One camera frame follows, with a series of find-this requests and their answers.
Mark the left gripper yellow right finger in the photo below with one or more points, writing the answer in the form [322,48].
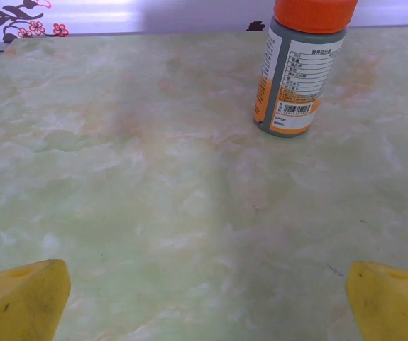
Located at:
[391,309]

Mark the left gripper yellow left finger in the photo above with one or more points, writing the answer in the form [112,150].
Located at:
[19,305]

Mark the orange capped supplement bottle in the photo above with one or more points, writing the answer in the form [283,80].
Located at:
[296,71]

